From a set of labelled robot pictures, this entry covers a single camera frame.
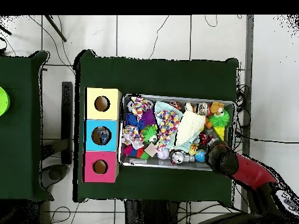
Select purple spiky ball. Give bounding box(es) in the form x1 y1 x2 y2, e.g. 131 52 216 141
142 110 158 127

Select black flat bar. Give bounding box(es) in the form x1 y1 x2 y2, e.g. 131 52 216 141
61 81 74 165

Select blue spiky ball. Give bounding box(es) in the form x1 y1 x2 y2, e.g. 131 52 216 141
126 113 141 129

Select white baseball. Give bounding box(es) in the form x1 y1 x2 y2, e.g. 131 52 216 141
157 147 171 161

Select green spiky ball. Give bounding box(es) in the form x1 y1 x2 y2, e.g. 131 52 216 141
142 124 159 144

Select yellow rubber duck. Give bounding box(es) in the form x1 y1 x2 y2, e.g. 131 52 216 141
188 143 199 157

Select brown plush bear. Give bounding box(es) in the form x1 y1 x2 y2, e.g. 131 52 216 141
211 101 225 117

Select colourful patterned cloth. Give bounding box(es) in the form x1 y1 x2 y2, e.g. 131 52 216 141
128 96 154 121
156 111 181 151
121 125 145 149

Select red black drink can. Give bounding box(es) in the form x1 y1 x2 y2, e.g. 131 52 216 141
169 149 186 166

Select mint green cloth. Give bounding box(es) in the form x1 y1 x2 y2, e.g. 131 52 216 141
153 100 197 154

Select black rod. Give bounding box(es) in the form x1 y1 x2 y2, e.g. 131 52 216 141
44 15 67 43

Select dark green table cloth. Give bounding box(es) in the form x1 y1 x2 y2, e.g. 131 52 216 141
0 50 54 201
73 48 240 204

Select grey round base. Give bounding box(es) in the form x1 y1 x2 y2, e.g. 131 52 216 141
41 163 69 190

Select wooden three-hole box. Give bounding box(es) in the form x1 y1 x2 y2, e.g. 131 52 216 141
83 87 122 183

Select black cable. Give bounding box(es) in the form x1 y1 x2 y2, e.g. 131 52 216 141
204 15 218 28
149 15 170 59
235 135 299 145

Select green fluffy toy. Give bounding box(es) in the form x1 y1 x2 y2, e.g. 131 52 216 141
208 111 231 130

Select cream yellow cloth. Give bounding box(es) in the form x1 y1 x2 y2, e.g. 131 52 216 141
173 110 207 148

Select green plastic bowl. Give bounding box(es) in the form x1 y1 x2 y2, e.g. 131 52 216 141
0 86 11 117

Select blue globe ball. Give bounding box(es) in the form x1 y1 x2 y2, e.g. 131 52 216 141
194 149 207 163

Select crushed silver drink can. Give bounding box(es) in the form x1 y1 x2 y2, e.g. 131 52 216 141
196 102 211 117

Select shallow clear mesh bin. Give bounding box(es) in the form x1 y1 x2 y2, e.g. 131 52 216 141
119 93 236 173

